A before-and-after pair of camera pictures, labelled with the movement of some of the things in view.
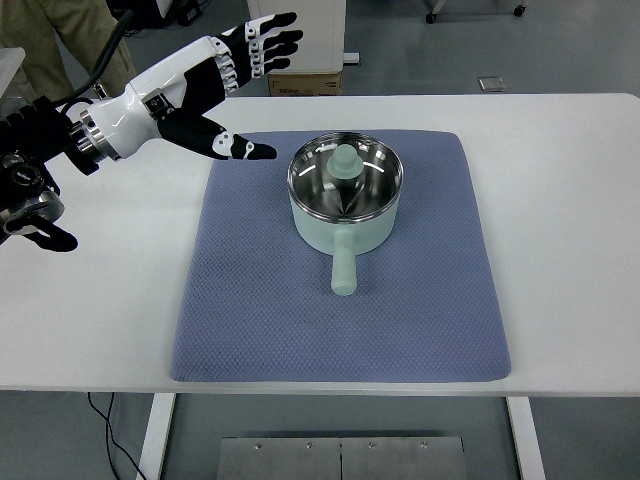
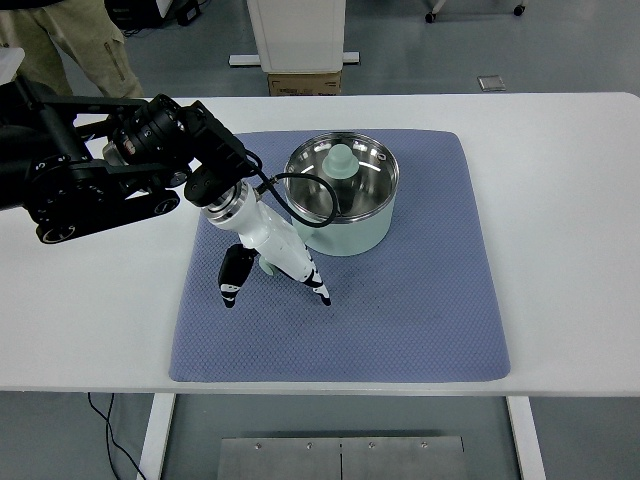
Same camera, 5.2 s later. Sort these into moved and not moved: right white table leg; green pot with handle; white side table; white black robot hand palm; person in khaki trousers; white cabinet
Moved: green pot with handle; white black robot hand palm
Not moved: white cabinet; white side table; person in khaki trousers; right white table leg
